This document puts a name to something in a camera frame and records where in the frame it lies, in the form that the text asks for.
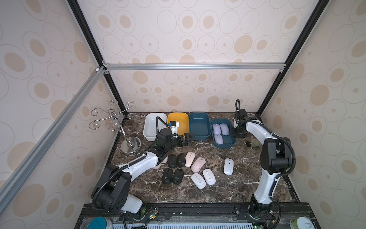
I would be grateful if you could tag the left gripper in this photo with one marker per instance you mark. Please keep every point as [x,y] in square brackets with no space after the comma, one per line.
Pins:
[187,142]

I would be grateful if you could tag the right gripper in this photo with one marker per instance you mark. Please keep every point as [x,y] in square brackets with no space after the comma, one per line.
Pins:
[239,131]

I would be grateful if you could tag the purple mouse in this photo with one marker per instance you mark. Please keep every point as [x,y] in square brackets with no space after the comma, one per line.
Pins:
[218,139]
[225,129]
[216,129]

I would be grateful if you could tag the teal storage box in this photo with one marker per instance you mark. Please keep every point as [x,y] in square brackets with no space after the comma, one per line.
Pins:
[229,141]
[199,125]

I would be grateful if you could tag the white mouse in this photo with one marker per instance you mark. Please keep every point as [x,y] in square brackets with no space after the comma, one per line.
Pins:
[209,177]
[198,180]
[228,167]

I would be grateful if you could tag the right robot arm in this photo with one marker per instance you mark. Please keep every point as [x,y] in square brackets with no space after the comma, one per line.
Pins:
[277,158]

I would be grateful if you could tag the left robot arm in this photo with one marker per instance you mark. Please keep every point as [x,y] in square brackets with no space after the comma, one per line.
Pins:
[111,192]

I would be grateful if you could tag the yellow storage box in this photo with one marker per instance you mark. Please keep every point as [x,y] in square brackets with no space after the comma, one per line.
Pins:
[182,118]

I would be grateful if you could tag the white storage box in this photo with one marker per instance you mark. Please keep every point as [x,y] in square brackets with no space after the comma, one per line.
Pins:
[150,125]

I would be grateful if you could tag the small green sponge block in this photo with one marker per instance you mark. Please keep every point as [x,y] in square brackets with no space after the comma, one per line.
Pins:
[253,143]

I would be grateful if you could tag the black mouse upper right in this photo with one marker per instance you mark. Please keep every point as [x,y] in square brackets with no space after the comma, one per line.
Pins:
[181,161]

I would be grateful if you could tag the black mouse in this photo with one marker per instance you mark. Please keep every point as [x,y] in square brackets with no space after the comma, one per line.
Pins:
[181,161]
[178,177]
[172,161]
[167,176]

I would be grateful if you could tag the black mouse upper left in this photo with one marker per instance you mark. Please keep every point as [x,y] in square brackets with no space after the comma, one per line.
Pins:
[172,161]

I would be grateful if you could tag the black mouse lower right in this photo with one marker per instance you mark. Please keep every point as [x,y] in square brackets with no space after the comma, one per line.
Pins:
[178,177]

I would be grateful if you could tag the black mouse lower left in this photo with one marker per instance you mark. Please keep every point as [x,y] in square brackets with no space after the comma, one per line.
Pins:
[167,176]

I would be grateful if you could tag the horizontal aluminium back bar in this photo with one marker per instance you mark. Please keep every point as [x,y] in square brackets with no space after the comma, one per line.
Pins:
[201,66]

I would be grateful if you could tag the teal round container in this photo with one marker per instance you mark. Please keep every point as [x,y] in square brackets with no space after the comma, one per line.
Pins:
[100,223]

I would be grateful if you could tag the aluminium left side bar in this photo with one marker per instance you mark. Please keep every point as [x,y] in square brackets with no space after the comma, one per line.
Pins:
[24,170]

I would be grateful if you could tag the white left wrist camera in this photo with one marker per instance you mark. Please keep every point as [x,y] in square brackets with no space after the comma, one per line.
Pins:
[174,127]

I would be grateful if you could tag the silver wire cup rack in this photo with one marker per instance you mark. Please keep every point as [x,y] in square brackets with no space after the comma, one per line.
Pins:
[131,145]

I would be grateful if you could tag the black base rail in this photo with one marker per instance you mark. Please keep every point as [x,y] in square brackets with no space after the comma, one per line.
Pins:
[203,216]

